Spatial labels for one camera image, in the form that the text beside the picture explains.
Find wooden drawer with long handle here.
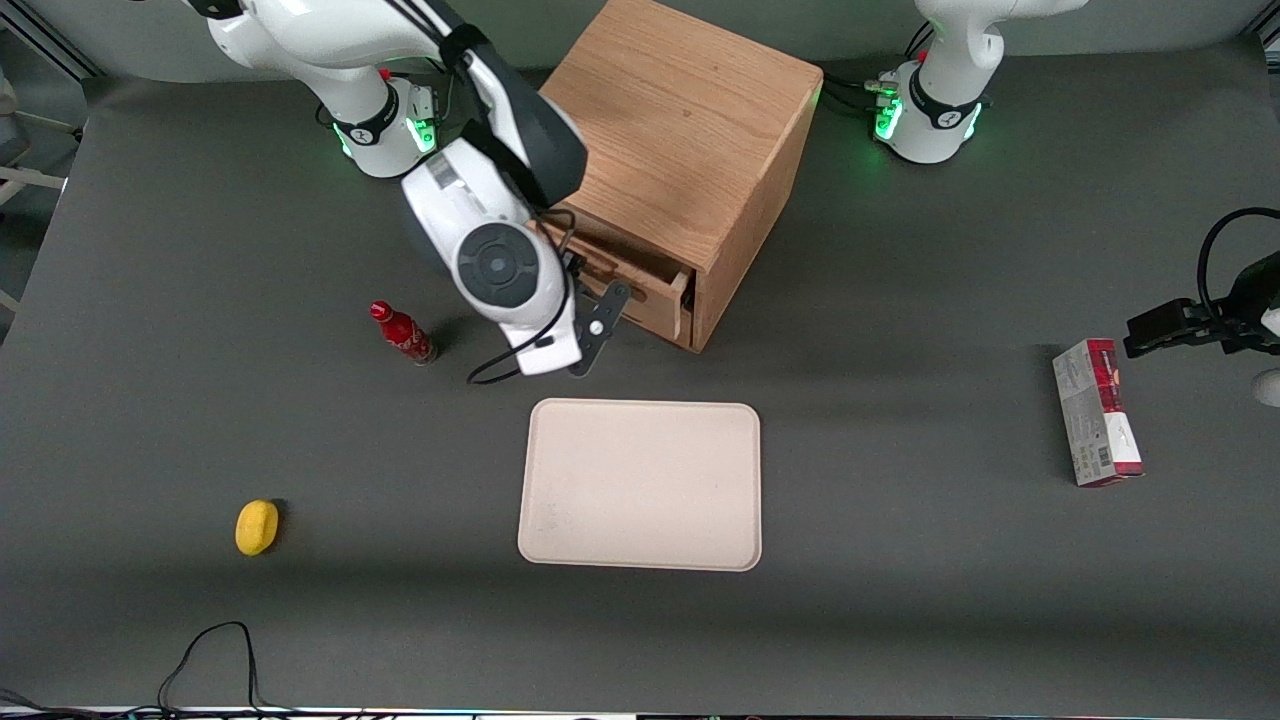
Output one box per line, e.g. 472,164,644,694
545,220,696,347

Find black looped cable of left gripper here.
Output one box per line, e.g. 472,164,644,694
1198,207,1280,313

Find red cola bottle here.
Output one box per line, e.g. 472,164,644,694
369,300,439,367

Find grey wrist camera mount plate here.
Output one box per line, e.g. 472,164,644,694
568,282,634,379

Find yellow lemon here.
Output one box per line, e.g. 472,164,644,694
235,499,281,557

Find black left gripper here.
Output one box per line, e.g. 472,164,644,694
1123,252,1280,360

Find beige plastic tray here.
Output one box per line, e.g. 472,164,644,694
517,398,763,573

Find black cable along right arm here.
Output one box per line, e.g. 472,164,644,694
385,0,581,387

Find black cables behind right arm base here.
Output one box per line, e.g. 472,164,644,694
385,60,461,121

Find grey and red carton box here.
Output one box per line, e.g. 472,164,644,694
1051,338,1146,489

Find white frame beside table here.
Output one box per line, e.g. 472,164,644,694
0,68,89,206

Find black cable at table edge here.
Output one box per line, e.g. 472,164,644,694
0,621,301,720

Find wooden drawer cabinet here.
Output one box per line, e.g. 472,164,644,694
535,0,824,354

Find black cables at left arm base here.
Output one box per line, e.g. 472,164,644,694
820,22,936,119

